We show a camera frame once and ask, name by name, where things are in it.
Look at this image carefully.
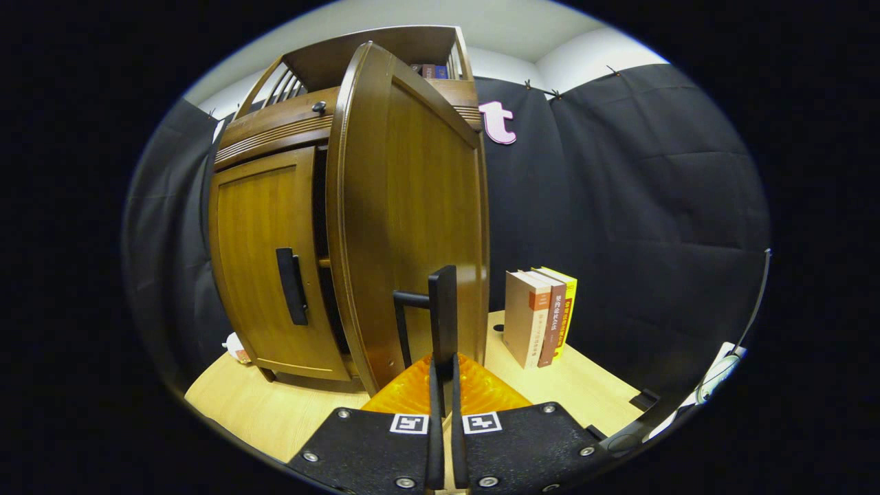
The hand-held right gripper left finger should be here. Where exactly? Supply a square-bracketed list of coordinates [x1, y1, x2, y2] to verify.
[287, 354, 446, 492]

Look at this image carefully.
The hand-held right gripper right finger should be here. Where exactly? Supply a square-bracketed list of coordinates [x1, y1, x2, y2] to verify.
[450, 352, 616, 492]

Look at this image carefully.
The wooden shoe cabinet door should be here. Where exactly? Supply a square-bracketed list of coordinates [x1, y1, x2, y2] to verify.
[208, 146, 353, 382]
[325, 41, 490, 398]

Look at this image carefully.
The wooden double-door shoe cabinet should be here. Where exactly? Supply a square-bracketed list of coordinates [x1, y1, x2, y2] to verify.
[208, 25, 490, 398]

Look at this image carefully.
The beige book with orange band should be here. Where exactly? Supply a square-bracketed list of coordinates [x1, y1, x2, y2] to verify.
[503, 270, 552, 370]

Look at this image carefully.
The brown book with white spine text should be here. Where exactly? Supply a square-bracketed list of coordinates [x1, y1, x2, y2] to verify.
[529, 269, 567, 367]

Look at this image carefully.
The white plush toy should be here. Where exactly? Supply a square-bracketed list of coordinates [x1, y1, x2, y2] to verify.
[221, 332, 252, 365]

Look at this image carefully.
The wooden drawer with black knob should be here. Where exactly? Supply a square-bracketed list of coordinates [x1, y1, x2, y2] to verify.
[214, 79, 483, 173]

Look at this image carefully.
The thin grey cable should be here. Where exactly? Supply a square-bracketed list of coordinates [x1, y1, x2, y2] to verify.
[732, 249, 772, 355]

